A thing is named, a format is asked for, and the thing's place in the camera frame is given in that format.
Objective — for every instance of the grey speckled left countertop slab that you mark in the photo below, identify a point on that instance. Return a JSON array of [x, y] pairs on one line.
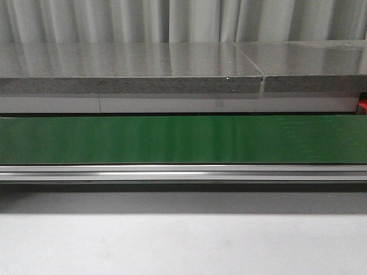
[[121, 69]]

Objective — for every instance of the grey speckled countertop slab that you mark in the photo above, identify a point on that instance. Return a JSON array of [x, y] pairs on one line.
[[311, 66], [121, 69]]

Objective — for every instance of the green conveyor belt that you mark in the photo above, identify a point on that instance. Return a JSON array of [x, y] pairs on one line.
[[184, 139]]

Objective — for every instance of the grey speckled right countertop slab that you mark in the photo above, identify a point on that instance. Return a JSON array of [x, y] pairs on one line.
[[311, 66]]

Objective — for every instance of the white cabinet front panel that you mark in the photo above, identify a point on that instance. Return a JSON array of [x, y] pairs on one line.
[[185, 103]]

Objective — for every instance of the red plastic tray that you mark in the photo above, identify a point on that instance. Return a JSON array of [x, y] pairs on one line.
[[362, 107]]

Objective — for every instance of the grey pleated curtain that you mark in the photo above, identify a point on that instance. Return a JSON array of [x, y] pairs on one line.
[[181, 21]]

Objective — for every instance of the aluminium conveyor frame rail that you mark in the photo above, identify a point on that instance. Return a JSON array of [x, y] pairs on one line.
[[194, 172]]

